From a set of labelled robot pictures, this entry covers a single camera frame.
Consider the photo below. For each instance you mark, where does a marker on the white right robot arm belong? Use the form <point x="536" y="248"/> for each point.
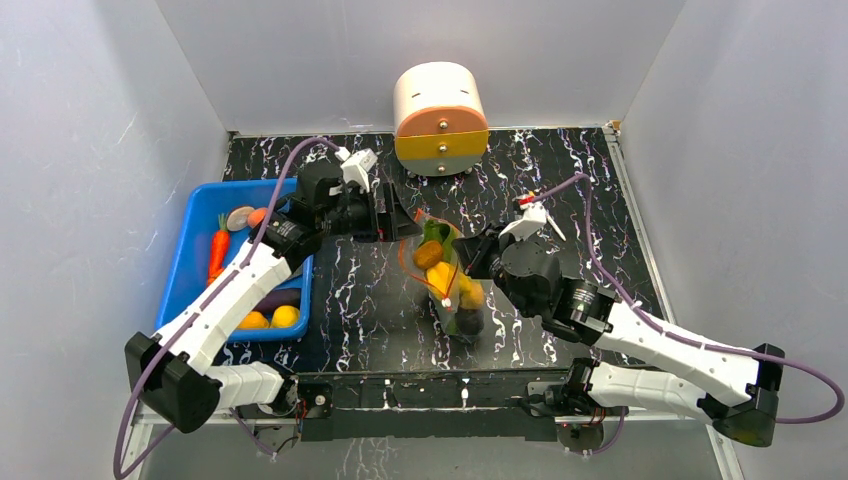
<point x="734" y="390"/>

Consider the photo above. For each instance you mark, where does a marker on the clear red-zipper zip bag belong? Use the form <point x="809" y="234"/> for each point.
<point x="430" y="259"/>

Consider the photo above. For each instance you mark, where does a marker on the yellow toy lemon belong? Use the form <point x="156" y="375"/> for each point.
<point x="284" y="317"/>

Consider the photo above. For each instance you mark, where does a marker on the tan toy potato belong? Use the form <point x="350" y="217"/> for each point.
<point x="238" y="218"/>

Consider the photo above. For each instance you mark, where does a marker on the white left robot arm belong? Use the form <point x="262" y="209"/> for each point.
<point x="173" y="371"/>

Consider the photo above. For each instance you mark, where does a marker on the orange-yellow toy fruit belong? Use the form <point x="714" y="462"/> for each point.
<point x="471" y="294"/>

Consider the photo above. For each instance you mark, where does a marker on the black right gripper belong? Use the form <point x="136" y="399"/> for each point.
<point x="479" y="255"/>

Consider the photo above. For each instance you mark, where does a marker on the yellow toy bell pepper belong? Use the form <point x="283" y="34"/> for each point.
<point x="442" y="280"/>

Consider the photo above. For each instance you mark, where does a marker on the yellow-orange toy walnut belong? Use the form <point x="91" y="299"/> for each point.
<point x="253" y="321"/>

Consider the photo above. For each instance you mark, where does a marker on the dark purple toy fruit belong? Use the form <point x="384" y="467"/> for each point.
<point x="469" y="322"/>

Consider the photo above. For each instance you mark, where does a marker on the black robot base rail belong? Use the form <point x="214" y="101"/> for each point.
<point x="525" y="403"/>

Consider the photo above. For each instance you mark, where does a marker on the green leafy vegetable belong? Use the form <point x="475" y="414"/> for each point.
<point x="444" y="234"/>

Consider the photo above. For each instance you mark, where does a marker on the purple toy eggplant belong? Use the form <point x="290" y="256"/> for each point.
<point x="278" y="298"/>

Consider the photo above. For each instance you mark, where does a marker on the round three-drawer mini cabinet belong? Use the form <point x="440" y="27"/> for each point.
<point x="440" y="127"/>

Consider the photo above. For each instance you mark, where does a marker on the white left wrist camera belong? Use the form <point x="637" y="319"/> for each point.
<point x="356" y="165"/>

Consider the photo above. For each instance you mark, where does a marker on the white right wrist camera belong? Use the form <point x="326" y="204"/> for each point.
<point x="533" y="217"/>

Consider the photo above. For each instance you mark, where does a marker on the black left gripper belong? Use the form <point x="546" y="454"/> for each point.
<point x="401" y="225"/>

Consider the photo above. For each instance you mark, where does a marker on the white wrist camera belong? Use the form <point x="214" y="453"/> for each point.
<point x="356" y="165"/>
<point x="533" y="217"/>

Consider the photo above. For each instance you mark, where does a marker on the orange toy carrot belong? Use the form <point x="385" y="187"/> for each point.
<point x="218" y="250"/>

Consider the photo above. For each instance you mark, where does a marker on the yellow-tipped white pen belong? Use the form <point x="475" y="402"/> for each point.
<point x="557" y="230"/>

